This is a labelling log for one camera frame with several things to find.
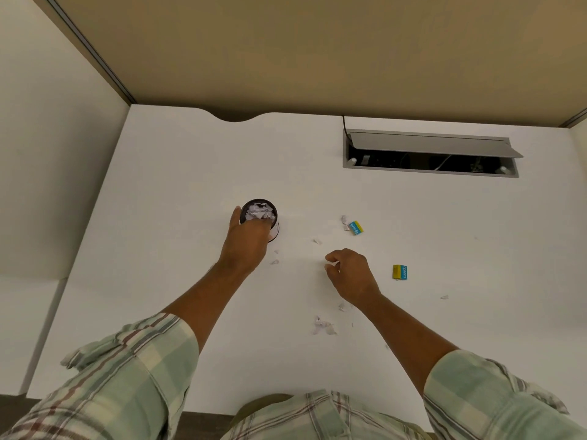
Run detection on dark round cup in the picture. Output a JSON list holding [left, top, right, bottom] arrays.
[[239, 199, 281, 244]]

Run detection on grey partition trim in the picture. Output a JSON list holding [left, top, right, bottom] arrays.
[[42, 0, 137, 105]]

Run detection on person's right hand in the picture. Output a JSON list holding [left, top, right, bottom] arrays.
[[324, 248, 382, 308]]

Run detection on beige partition panel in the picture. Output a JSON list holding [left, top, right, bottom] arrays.
[[50, 0, 587, 129]]

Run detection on grey cable box lid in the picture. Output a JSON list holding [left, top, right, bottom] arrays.
[[346, 129, 524, 159]]

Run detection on person's left hand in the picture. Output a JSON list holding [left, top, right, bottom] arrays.
[[220, 206, 277, 277]]

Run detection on person's left forearm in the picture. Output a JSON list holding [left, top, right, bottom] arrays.
[[161, 260, 258, 359]]

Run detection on crumpled white paper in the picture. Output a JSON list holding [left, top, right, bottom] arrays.
[[245, 202, 276, 223]]

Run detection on person's right forearm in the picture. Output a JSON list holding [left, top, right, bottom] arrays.
[[353, 292, 460, 391]]

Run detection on grey desk cable box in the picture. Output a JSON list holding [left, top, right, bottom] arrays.
[[342, 129, 520, 178]]

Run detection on green plaid shirt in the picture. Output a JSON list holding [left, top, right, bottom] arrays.
[[0, 312, 587, 440]]

